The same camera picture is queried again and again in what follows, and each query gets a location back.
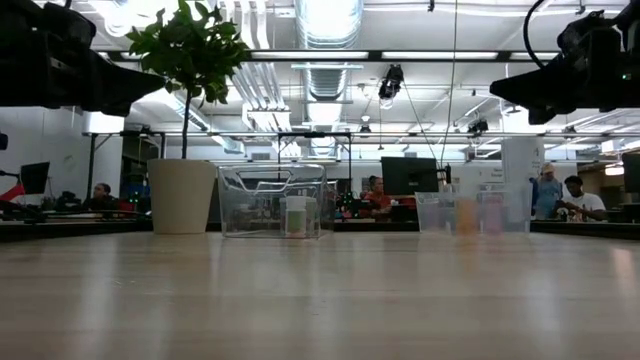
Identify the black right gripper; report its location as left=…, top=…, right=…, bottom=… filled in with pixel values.
left=489, top=27, right=640, bottom=114

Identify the yellow medicine bottle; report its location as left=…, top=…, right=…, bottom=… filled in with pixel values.
left=455, top=197, right=480, bottom=235

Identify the green medicine bottle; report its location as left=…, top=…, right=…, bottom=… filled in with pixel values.
left=284, top=195, right=308, bottom=237

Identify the black monitor on arm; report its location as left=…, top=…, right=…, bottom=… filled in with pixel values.
left=381, top=156, right=454, bottom=197

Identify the frosted clear bin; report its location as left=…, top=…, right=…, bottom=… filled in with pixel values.
left=413, top=182, right=532, bottom=236

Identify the green leafy plant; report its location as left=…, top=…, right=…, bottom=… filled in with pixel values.
left=124, top=0, right=251, bottom=161

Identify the person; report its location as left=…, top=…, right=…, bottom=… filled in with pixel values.
left=552, top=174, right=607, bottom=222
left=82, top=182, right=121, bottom=214
left=359, top=175, right=395, bottom=221
left=530, top=162, right=564, bottom=221

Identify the small tilted black monitor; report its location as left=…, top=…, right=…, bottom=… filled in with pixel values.
left=19, top=161, right=51, bottom=195

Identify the beige plant pot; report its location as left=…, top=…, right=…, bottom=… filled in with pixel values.
left=146, top=158, right=219, bottom=235

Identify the black monitor at edge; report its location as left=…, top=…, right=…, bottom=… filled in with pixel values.
left=621, top=152, right=640, bottom=194

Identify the overhead light bar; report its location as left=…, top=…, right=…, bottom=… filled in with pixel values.
left=97, top=48, right=561, bottom=64

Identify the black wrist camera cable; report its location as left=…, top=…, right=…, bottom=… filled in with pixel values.
left=522, top=0, right=551, bottom=71

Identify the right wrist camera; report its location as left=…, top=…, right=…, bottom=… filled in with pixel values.
left=557, top=9, right=624, bottom=56

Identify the black table rail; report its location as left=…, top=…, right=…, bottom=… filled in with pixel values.
left=0, top=218, right=640, bottom=242

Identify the black overhead camera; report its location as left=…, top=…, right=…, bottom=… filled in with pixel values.
left=377, top=63, right=405, bottom=101

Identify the clear bin with handle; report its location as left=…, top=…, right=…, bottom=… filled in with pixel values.
left=217, top=163, right=337, bottom=240

